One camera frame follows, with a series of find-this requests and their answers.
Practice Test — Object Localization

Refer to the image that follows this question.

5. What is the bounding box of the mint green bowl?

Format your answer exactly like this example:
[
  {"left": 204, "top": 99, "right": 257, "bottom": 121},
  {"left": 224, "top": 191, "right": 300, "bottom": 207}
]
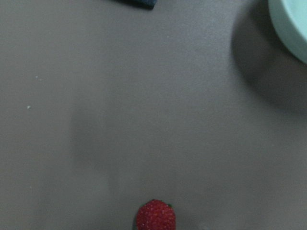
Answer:
[{"left": 268, "top": 0, "right": 307, "bottom": 64}]

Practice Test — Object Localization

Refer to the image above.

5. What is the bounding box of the grey folded cloth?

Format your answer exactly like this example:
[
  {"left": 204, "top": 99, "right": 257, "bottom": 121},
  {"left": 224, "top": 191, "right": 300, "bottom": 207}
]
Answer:
[{"left": 117, "top": 0, "right": 157, "bottom": 10}]

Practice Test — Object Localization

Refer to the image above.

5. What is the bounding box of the red strawberry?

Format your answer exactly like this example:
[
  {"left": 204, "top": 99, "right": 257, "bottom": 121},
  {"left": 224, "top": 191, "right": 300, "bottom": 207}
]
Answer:
[{"left": 136, "top": 199, "right": 176, "bottom": 230}]

